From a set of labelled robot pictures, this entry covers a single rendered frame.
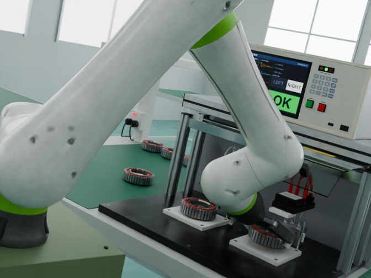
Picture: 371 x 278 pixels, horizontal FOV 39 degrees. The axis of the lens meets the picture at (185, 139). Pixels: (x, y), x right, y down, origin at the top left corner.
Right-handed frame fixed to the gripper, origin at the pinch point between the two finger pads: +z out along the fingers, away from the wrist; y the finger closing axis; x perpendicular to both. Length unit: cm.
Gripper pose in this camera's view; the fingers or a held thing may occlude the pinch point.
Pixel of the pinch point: (269, 233)
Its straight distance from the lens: 146.5
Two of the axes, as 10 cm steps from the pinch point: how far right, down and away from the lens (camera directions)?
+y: 7.7, 2.9, -5.8
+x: 5.0, -8.3, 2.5
